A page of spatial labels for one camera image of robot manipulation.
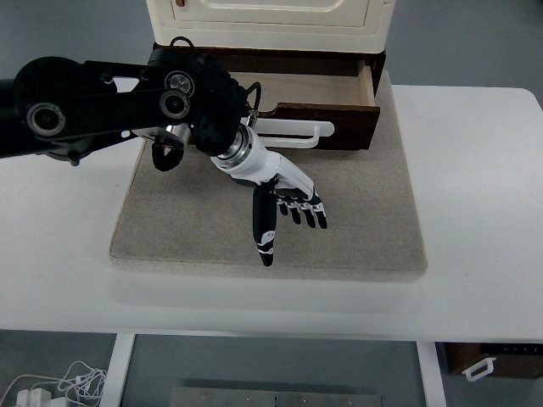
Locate grey metal plate with screws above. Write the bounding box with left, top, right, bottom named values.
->
left=169, top=386, right=384, bottom=407

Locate white drawer handle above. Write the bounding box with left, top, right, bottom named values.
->
left=249, top=118, right=336, bottom=149

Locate grey felt mat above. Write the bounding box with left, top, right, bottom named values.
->
left=109, top=70, right=428, bottom=283

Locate brown wooden box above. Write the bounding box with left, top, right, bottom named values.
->
left=443, top=342, right=543, bottom=382

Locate dark brown wooden drawer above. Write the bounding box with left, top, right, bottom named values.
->
left=224, top=59, right=381, bottom=152

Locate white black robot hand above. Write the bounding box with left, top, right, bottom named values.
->
left=216, top=129, right=330, bottom=268

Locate white table leg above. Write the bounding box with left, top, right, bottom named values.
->
left=101, top=333, right=136, bottom=407
left=415, top=341, right=447, bottom=407

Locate white handle on brown box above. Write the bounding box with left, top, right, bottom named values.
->
left=461, top=356, right=497, bottom=382

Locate white charger plug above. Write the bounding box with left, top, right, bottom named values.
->
left=15, top=386, right=52, bottom=407

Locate cream and brown combination cabinet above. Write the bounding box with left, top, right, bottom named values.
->
left=146, top=0, right=398, bottom=84

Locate white cable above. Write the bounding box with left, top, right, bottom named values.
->
left=0, top=360, right=109, bottom=407

